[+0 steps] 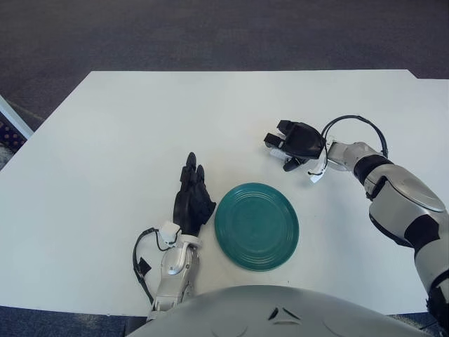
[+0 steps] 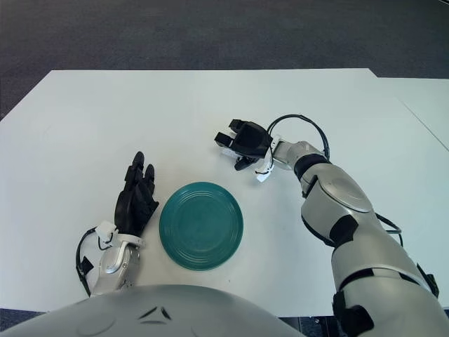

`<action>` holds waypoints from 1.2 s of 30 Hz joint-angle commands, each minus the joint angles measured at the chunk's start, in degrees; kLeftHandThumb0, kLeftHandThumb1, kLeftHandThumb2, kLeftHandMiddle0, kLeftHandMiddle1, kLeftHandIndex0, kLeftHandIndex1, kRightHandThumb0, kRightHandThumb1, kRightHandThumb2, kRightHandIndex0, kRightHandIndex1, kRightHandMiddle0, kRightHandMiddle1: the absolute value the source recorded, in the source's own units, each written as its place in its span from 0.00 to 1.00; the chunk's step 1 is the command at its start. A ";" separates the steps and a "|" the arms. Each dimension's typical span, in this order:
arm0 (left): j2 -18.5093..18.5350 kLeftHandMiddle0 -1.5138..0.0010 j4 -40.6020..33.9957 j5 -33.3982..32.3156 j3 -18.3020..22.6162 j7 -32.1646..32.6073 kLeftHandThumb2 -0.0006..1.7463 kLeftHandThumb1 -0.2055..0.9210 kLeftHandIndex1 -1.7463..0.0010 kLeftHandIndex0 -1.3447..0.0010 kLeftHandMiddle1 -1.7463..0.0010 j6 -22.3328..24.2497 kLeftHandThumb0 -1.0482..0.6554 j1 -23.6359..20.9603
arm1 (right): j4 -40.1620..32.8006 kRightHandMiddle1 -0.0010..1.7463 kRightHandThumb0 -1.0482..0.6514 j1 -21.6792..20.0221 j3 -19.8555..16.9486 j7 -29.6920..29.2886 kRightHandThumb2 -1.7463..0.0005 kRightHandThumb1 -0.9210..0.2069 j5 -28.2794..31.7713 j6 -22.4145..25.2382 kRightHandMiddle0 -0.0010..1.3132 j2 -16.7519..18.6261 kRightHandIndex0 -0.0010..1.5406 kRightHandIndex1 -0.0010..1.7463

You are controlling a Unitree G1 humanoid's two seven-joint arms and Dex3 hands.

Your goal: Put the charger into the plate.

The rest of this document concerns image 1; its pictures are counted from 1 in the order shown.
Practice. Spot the adjoining white table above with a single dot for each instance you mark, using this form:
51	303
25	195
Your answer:
440	87

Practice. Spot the green ribbed plate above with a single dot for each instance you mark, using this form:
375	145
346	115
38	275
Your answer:
257	226

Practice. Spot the white charger block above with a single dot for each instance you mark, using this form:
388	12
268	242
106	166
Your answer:
277	153

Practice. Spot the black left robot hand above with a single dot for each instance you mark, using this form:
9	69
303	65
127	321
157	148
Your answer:
191	207

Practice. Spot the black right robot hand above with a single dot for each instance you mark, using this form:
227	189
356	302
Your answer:
303	142

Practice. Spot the white board edge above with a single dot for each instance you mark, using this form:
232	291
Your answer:
14	119

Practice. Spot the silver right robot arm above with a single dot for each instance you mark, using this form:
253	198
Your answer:
403	186

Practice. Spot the grey robot torso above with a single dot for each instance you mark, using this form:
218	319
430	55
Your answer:
263	316

